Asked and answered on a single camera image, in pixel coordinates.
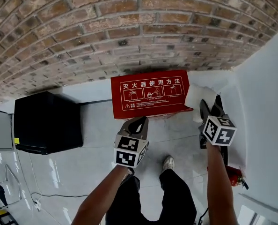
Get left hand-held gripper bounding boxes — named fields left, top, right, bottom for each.
left=113, top=116, right=149, bottom=169

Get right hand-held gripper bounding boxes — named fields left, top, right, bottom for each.
left=198, top=95, right=238, bottom=149

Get white cloth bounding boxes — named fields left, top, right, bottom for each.
left=184, top=83, right=217, bottom=123

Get red fire extinguisher box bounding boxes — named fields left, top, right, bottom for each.
left=110, top=69, right=193, bottom=120

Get person's left forearm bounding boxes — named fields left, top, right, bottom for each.
left=71, top=164, right=130, bottom=225

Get person's right forearm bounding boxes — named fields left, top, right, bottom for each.
left=206, top=141, right=238, bottom=225

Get red fire extinguisher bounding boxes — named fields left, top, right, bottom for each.
left=224, top=165, right=249, bottom=190

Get black box cabinet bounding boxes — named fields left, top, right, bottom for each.
left=14, top=91, right=84, bottom=155

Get person's left shoe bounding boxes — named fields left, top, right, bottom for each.
left=124, top=167, right=135, bottom=180

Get person's shoe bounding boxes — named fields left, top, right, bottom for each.
left=124, top=167, right=135, bottom=180
left=162, top=155, right=176, bottom=172

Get person's right shoe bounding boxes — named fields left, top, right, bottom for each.
left=162, top=155, right=176, bottom=172

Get person's black trousers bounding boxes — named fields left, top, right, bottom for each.
left=105, top=169, right=198, bottom=225

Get window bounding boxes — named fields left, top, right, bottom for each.
left=237, top=204, right=278, bottom=225

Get white power strip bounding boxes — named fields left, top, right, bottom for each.
left=33, top=197, right=42, bottom=212

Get black floor cable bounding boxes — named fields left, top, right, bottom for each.
left=31, top=192, right=88, bottom=199

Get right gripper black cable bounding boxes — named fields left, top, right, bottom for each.
left=197, top=206, right=210, bottom=225

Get white cable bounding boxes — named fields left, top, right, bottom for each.
left=12, top=146, right=40, bottom=203

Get metal chair frame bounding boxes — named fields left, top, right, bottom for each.
left=3, top=164, right=22, bottom=206

